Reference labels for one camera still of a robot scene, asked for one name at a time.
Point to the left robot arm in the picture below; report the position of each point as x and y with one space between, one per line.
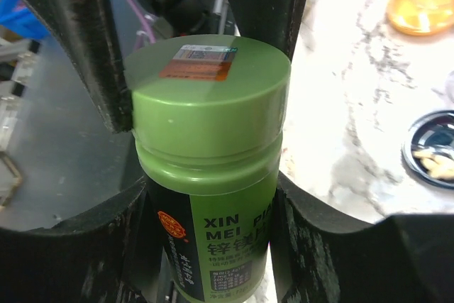
188 13

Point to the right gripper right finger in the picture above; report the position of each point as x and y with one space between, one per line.
320 254

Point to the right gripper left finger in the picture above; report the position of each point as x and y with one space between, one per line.
110 253

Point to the green bottle cap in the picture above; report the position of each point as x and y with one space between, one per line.
207 96

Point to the dark blue round dish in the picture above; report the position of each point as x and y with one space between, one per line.
433 131

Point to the orange round dish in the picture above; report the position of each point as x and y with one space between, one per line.
420 17

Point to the yellow pills in dish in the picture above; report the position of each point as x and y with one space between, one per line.
439 167

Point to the blue crate beyond table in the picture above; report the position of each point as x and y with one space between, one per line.
16 17

